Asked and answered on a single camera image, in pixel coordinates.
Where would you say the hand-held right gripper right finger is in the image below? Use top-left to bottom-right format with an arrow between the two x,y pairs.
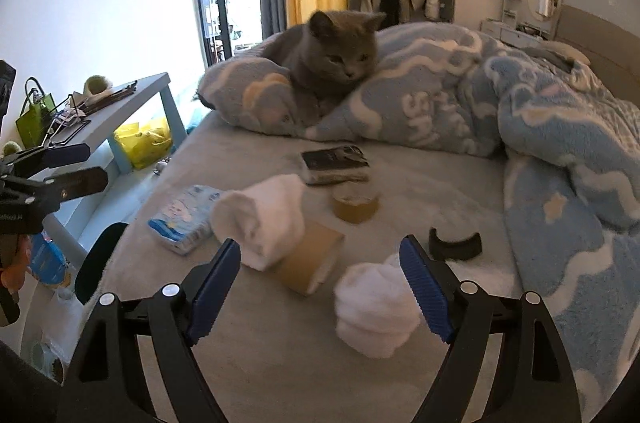
399,235 -> 583,423

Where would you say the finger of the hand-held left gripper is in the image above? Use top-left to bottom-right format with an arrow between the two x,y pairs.
0,144 -> 92,178
0,166 -> 109,216

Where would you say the black and white packet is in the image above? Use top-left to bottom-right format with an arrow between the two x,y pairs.
300,144 -> 371,186

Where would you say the black curved plastic piece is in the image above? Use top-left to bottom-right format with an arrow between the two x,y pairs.
428,227 -> 482,261

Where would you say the blue and white plush blanket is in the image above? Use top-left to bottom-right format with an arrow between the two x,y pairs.
305,22 -> 640,423

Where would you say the cardboard tape core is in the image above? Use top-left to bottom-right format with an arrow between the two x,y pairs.
272,223 -> 346,296

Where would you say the yellow plastic bag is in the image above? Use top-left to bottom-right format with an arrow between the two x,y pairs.
114,118 -> 174,171

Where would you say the beige headboard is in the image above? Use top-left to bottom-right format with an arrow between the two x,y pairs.
554,5 -> 640,104

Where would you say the white fluffy bundle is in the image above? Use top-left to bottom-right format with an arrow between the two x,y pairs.
334,253 -> 423,360

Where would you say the black wire rack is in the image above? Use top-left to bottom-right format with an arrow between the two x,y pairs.
49,92 -> 94,140

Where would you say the black trash bin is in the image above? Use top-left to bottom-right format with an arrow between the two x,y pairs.
74,222 -> 129,305

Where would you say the blue printed tissue packet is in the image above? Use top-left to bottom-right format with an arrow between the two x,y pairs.
147,184 -> 226,256

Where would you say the brown tape roll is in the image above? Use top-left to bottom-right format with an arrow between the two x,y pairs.
331,185 -> 380,225

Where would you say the person's left hand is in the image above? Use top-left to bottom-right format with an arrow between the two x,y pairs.
0,250 -> 27,291

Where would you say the bundle of dark sticks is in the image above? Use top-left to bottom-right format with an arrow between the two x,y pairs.
97,79 -> 139,104

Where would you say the light blue side table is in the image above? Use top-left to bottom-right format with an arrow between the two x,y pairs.
22,72 -> 188,264

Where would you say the blue plastic packet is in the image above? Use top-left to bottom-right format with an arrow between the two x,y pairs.
29,232 -> 72,290

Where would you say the white printed packet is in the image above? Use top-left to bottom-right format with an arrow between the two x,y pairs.
54,109 -> 92,127

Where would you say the white vanity desk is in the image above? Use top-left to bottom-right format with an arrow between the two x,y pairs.
480,0 -> 557,47

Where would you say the green gift bag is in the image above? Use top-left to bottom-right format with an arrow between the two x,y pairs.
15,77 -> 54,150

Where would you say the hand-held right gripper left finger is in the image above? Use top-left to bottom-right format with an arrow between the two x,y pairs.
57,239 -> 242,423

